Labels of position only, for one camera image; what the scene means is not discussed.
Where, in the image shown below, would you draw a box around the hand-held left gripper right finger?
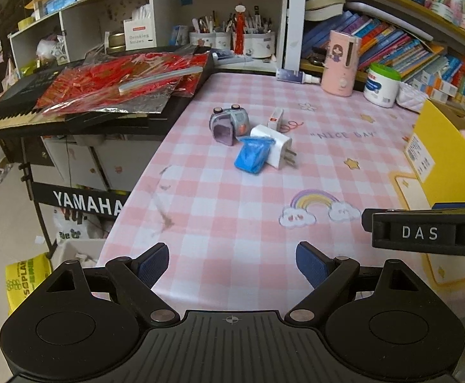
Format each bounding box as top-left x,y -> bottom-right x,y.
284,241 -> 430,326

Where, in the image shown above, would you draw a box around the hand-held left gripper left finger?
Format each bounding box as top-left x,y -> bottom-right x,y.
41,243 -> 181,326

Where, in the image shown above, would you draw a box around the yellow cardboard box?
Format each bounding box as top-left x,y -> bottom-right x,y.
404,99 -> 465,213

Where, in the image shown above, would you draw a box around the yellow bordered desk mat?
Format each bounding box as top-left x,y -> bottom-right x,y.
388,169 -> 465,322

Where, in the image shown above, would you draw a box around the black keyboard stand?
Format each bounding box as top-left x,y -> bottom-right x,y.
20,160 -> 128,261

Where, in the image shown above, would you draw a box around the pink checkered tablecloth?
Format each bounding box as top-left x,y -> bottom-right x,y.
97,70 -> 465,312

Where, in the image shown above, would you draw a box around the orange white medicine boxes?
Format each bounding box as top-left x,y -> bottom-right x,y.
419,69 -> 461,101

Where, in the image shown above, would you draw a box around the white charger plug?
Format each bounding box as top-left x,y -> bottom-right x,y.
249,124 -> 298,170

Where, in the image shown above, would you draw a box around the blue folded plastic bag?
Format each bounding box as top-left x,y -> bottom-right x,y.
233,136 -> 275,176

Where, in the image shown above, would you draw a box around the yellow plastic bag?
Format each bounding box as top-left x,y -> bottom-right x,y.
5,253 -> 55,317

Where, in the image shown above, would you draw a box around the white jar green lid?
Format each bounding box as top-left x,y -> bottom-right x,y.
362,63 -> 402,109

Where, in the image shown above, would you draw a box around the small white red box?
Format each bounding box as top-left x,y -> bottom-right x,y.
267,108 -> 284,131

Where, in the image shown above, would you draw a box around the row of colourful books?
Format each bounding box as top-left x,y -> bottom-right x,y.
300,10 -> 445,81

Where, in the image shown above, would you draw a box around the pink humidifier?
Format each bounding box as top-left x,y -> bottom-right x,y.
320,30 -> 363,98

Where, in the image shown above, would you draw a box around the pile of red foil packets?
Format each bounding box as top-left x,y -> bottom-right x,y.
35,53 -> 208,119

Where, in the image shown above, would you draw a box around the small spray bottle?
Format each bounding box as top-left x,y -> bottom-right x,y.
276,69 -> 321,86

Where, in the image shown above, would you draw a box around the black electronic keyboard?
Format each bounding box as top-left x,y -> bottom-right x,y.
0,46 -> 214,143

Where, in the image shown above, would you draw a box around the gold tin can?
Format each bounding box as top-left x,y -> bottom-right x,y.
107,32 -> 126,53

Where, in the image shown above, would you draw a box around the white straws box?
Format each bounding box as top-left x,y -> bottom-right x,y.
123,18 -> 157,52

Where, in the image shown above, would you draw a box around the stack of thick books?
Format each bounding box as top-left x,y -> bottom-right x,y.
304,0 -> 345,21

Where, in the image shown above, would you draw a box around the red tassel ornament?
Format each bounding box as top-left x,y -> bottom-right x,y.
234,4 -> 247,55

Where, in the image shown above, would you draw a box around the white shelf unit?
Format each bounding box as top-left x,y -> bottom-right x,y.
7,0 -> 298,73

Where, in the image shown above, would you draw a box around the red hair tie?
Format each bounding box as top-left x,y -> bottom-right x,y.
279,119 -> 306,133

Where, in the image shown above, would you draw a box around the grey purple toy camera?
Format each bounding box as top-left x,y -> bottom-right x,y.
210,104 -> 250,146

